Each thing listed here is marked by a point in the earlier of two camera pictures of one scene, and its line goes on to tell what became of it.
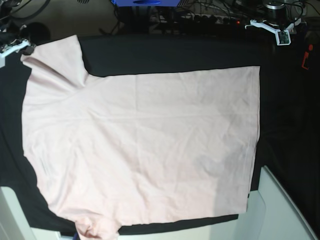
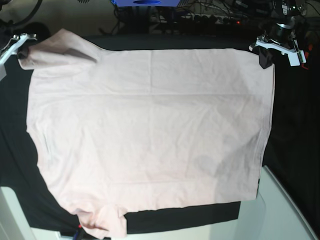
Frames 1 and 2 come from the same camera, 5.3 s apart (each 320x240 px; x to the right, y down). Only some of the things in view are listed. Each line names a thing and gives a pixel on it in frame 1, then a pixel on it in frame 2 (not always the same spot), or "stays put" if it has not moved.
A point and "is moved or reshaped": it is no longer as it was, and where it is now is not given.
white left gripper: x=28 y=50 -> x=14 y=46
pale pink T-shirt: x=119 y=149 is moved or reshaped
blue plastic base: x=146 y=3 stays put
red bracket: x=306 y=55 stays put
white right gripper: x=283 y=37 -> x=295 y=56
